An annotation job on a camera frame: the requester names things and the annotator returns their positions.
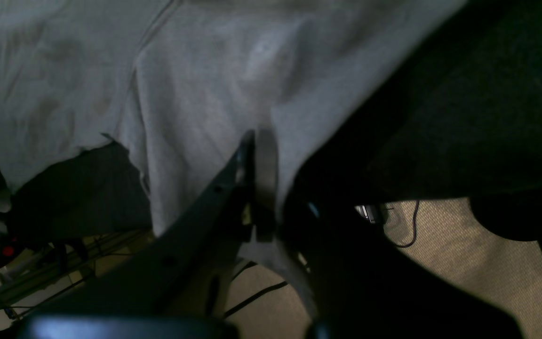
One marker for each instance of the black table cloth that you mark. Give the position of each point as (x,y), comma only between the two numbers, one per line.
(461,115)

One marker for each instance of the black round floor base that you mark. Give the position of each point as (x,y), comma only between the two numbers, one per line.
(515,216)

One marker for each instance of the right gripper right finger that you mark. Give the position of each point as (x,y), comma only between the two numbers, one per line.
(364,288)

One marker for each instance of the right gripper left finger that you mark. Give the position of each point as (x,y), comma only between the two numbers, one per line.
(186,271)

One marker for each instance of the grey T-shirt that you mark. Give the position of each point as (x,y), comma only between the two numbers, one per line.
(178,82)

